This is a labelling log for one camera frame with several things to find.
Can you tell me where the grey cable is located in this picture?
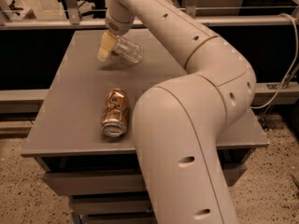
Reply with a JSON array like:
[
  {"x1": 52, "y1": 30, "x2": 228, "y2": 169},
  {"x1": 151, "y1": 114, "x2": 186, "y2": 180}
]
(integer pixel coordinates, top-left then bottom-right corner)
[{"x1": 251, "y1": 12, "x2": 299, "y2": 110}]

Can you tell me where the grey drawer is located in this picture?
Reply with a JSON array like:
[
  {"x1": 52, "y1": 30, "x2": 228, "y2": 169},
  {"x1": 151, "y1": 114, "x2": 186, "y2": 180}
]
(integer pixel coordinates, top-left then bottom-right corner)
[
  {"x1": 42, "y1": 162, "x2": 248, "y2": 197},
  {"x1": 83, "y1": 213, "x2": 157, "y2": 224},
  {"x1": 70, "y1": 192, "x2": 151, "y2": 215}
]

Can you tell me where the metal railing frame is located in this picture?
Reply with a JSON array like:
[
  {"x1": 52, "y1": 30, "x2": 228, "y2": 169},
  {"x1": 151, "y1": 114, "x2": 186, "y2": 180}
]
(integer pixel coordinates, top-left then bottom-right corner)
[{"x1": 1, "y1": 0, "x2": 285, "y2": 33}]

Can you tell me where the crushed gold soda can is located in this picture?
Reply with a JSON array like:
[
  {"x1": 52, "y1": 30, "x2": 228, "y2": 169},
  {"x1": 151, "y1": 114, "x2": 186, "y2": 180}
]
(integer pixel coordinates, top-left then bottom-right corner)
[{"x1": 101, "y1": 89, "x2": 129, "y2": 137}]

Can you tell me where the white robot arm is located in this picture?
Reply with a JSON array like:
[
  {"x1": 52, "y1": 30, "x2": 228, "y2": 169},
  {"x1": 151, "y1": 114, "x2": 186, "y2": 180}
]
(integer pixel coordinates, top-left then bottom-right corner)
[{"x1": 106, "y1": 0, "x2": 256, "y2": 224}]

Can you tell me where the grey drawer cabinet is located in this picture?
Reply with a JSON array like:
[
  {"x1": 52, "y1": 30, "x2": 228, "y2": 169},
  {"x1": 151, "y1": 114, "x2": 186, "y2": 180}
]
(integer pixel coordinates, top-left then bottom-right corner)
[{"x1": 21, "y1": 28, "x2": 270, "y2": 224}]

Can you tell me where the clear plastic water bottle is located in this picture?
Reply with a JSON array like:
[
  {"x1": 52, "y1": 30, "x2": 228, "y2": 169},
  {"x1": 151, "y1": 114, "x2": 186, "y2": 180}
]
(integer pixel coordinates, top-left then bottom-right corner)
[{"x1": 113, "y1": 36, "x2": 143, "y2": 64}]

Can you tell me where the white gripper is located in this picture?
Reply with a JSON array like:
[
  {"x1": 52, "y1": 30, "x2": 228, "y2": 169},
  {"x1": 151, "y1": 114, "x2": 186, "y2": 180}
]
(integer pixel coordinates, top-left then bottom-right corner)
[{"x1": 97, "y1": 0, "x2": 135, "y2": 62}]

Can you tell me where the middle grey drawer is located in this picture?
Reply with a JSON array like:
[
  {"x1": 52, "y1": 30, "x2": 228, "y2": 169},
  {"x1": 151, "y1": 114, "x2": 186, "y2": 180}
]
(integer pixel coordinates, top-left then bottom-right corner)
[{"x1": 70, "y1": 192, "x2": 151, "y2": 215}]

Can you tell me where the top grey drawer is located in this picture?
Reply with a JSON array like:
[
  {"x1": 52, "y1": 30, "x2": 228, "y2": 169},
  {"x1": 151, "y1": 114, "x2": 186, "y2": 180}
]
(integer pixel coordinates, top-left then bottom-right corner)
[{"x1": 42, "y1": 162, "x2": 248, "y2": 197}]

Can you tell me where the bottom grey drawer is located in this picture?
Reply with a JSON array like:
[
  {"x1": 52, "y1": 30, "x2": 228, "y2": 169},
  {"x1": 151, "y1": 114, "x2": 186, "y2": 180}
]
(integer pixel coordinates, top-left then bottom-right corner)
[{"x1": 83, "y1": 213, "x2": 157, "y2": 224}]

